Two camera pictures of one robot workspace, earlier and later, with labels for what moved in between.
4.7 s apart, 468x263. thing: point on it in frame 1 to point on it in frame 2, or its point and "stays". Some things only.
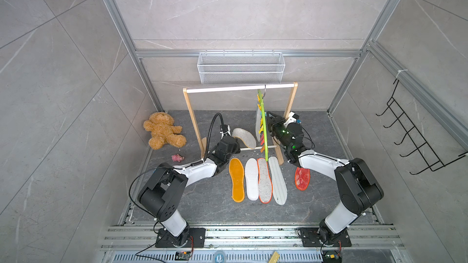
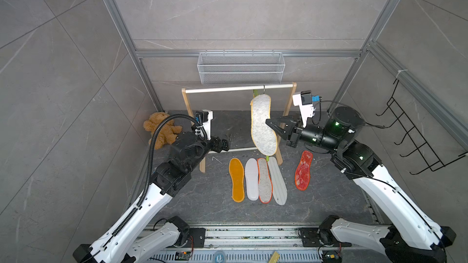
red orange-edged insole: (302, 178) stays
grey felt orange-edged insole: (265, 185) stays
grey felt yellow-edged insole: (246, 136) to (263, 137)
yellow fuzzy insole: (236, 171) stays
